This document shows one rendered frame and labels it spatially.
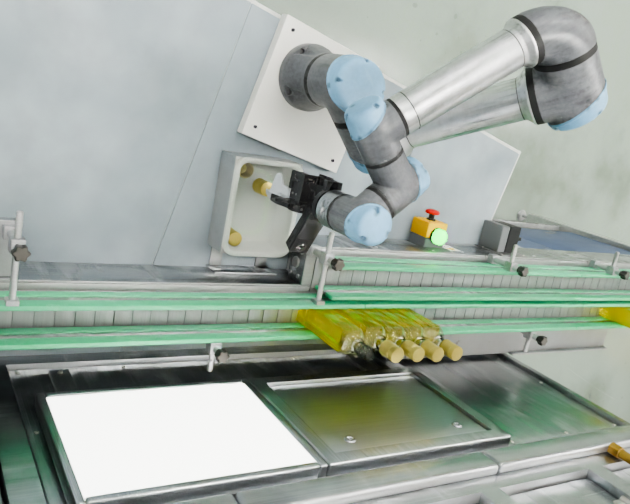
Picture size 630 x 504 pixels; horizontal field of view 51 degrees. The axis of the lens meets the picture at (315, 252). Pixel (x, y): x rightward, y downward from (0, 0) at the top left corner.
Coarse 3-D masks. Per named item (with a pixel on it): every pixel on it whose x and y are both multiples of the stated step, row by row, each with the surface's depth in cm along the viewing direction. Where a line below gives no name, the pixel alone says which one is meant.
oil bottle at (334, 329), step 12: (300, 312) 157; (312, 312) 152; (324, 312) 151; (336, 312) 152; (312, 324) 152; (324, 324) 148; (336, 324) 145; (348, 324) 146; (324, 336) 148; (336, 336) 144; (348, 336) 141; (360, 336) 142; (336, 348) 144; (348, 348) 142
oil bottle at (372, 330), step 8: (344, 312) 152; (352, 312) 153; (360, 312) 154; (352, 320) 149; (360, 320) 149; (368, 320) 150; (368, 328) 145; (376, 328) 146; (384, 328) 147; (368, 336) 144; (376, 336) 145; (384, 336) 146; (368, 344) 145
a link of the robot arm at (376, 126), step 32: (512, 32) 117; (544, 32) 115; (576, 32) 116; (448, 64) 117; (480, 64) 115; (512, 64) 117; (544, 64) 121; (416, 96) 115; (448, 96) 115; (352, 128) 115; (384, 128) 114; (416, 128) 117; (384, 160) 117
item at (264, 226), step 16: (240, 160) 144; (256, 160) 145; (272, 160) 148; (240, 176) 152; (256, 176) 154; (272, 176) 157; (288, 176) 156; (240, 192) 154; (240, 208) 155; (256, 208) 157; (272, 208) 159; (240, 224) 156; (256, 224) 158; (272, 224) 160; (288, 224) 156; (224, 240) 147; (256, 240) 159; (272, 240) 161; (256, 256) 153; (272, 256) 155
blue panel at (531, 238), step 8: (520, 232) 259; (528, 232) 263; (536, 232) 267; (544, 232) 272; (552, 232) 277; (560, 232) 282; (568, 232) 287; (528, 240) 242; (536, 240) 246; (544, 240) 250; (552, 240) 254; (560, 240) 258; (568, 240) 263; (576, 240) 267; (584, 240) 272; (592, 240) 277; (536, 248) 228; (544, 248) 232; (552, 248) 235; (560, 248) 239; (568, 248) 242; (576, 248) 246; (584, 248) 250; (592, 248) 254; (600, 248) 258; (608, 248) 262; (616, 248) 267
